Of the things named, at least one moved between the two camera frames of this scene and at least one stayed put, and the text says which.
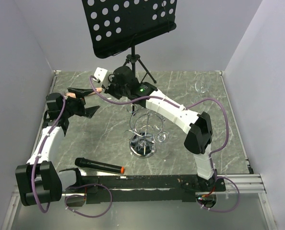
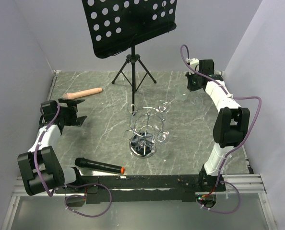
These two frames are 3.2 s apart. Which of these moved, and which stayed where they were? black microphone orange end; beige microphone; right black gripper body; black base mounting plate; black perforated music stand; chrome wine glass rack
Moved: right black gripper body
Stayed: beige microphone; black perforated music stand; chrome wine glass rack; black microphone orange end; black base mounting plate
